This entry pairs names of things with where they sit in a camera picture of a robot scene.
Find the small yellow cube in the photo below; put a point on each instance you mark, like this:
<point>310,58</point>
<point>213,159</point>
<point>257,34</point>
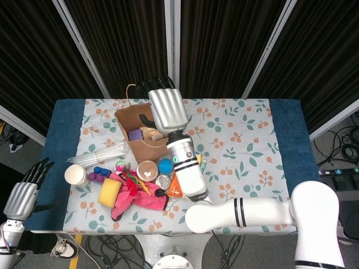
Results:
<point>199,158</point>

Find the bundle of clear straws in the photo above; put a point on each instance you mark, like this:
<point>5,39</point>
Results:
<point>98,155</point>

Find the orange white seasoning packet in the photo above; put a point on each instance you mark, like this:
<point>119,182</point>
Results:
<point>175,187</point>

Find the black power strip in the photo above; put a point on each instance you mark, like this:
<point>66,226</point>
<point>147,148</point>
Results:
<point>339,171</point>

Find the floral print tablecloth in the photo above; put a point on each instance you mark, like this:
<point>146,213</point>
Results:
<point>246,157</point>

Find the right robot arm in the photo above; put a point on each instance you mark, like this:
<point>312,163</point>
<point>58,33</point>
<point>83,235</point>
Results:
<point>190,176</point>

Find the clear round tub brown contents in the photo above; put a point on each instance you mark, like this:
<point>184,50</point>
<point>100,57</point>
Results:
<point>147,169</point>

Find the blue toy building block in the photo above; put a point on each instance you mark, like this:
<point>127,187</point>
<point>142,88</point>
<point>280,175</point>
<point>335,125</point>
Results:
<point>102,171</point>

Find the pink cloth with black trim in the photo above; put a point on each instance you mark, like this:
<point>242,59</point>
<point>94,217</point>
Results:
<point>131,200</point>

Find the small pink green toy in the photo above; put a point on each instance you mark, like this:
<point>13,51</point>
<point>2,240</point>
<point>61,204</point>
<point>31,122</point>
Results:
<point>121,166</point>

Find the black trouser leg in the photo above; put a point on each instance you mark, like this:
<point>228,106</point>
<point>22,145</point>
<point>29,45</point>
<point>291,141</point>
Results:
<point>36,241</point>

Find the black pleated curtain panel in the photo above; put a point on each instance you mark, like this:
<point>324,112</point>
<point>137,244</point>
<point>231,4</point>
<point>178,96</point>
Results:
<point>224,42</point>
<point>28,56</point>
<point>120,42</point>
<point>322,56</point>

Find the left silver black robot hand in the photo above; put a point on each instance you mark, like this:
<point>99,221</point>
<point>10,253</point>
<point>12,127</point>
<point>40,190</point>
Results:
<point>21,200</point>

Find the small white jar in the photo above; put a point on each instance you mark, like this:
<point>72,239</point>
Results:
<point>163,181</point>

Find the green black marker pen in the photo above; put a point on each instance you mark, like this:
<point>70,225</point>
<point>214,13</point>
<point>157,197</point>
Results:
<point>203,165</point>

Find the colourful feather toy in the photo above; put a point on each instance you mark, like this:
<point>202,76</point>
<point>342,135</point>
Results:
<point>131,183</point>

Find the white metal frame pole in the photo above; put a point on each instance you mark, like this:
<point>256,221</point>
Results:
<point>171,42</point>
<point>333,123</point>
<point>81,47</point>
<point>22,126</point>
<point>269,47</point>

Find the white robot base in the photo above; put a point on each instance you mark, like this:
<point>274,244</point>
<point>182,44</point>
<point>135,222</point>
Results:
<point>174,262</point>

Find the yellow sponge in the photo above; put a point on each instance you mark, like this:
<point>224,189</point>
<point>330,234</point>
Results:
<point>109,192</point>

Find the blue ball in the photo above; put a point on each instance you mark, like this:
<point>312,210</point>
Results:
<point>165,166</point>

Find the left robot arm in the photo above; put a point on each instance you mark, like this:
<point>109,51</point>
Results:
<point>9,241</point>

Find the white clear snack bag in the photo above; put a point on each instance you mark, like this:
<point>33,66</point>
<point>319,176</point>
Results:
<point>150,134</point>

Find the purple toy building block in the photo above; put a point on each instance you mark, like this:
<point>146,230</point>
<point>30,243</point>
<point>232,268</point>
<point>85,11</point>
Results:
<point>96,178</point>

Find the white black sneaker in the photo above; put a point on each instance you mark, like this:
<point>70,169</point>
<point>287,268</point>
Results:
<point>66,249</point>

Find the blue table cover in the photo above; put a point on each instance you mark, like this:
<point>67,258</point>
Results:
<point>64,126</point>

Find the yellow floor tape strip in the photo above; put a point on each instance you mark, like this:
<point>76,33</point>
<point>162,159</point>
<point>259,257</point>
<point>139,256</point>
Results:
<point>75,252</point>

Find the purple foam cube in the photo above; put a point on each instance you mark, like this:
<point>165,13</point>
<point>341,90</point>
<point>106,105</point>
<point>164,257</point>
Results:
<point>136,135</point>

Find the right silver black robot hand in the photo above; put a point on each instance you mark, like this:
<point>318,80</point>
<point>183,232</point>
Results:
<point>168,109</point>

